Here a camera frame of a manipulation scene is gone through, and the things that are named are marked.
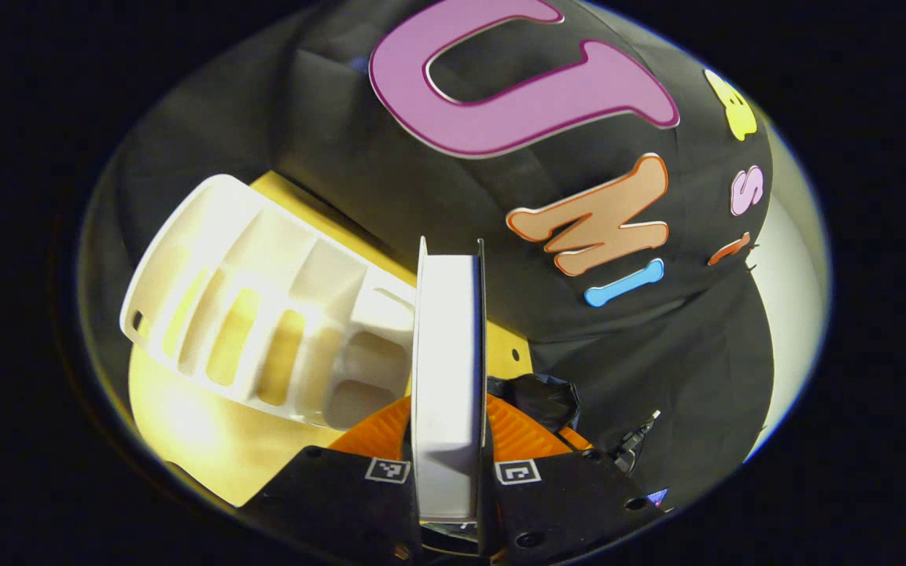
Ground black backdrop cloth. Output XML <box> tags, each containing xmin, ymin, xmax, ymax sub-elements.
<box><xmin>79</xmin><ymin>0</ymin><xmax>778</xmax><ymax>508</ymax></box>

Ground white bookshelf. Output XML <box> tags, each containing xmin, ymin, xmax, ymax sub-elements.
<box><xmin>119</xmin><ymin>174</ymin><xmax>422</xmax><ymax>432</ymax></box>

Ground white book with face cover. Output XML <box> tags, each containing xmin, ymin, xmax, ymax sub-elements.
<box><xmin>410</xmin><ymin>234</ymin><xmax>490</xmax><ymax>524</ymax></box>

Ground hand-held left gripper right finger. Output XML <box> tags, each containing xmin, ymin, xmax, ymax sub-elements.
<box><xmin>478</xmin><ymin>391</ymin><xmax>666</xmax><ymax>566</ymax></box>

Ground blue schoolbag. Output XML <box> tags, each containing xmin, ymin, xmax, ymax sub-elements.
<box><xmin>488</xmin><ymin>373</ymin><xmax>582</xmax><ymax>434</ymax></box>

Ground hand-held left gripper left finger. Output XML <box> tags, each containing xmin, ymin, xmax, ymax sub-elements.
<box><xmin>237</xmin><ymin>393</ymin><xmax>423</xmax><ymax>566</ymax></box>

